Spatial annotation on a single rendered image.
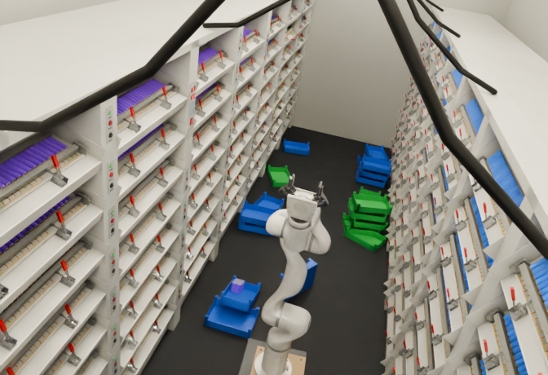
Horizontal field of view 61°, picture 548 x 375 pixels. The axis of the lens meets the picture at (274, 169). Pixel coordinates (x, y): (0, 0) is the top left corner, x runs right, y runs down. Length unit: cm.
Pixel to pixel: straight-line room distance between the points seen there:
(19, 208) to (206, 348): 183
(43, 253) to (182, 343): 161
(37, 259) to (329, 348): 204
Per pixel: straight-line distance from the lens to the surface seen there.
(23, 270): 148
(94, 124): 155
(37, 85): 150
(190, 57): 211
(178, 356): 292
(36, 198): 141
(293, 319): 221
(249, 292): 329
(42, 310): 163
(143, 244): 214
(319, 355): 305
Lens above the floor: 226
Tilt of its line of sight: 28 degrees down
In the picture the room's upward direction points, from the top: 10 degrees clockwise
